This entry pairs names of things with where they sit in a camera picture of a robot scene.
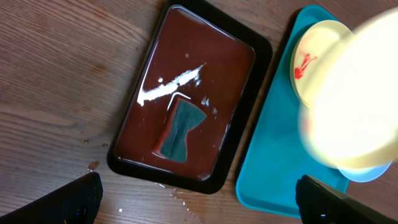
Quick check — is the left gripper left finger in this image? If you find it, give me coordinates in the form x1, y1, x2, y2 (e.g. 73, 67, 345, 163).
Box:
1, 172, 103, 224

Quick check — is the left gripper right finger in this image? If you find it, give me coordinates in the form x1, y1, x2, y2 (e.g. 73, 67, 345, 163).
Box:
295, 175, 397, 224

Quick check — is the light blue plate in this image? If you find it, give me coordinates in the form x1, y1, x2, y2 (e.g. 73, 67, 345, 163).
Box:
338, 161, 393, 183

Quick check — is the orange and green sponge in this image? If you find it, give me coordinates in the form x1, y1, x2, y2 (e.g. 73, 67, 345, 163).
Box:
152, 97, 206, 163

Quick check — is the teal plastic tray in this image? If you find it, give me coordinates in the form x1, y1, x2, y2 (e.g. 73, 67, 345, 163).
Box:
236, 5, 349, 218

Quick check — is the black tray with red water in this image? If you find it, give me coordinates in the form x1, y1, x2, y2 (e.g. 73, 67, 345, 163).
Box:
107, 1, 272, 194

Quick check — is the yellow plate with ketchup far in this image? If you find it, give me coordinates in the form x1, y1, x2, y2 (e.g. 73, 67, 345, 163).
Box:
290, 20, 353, 108

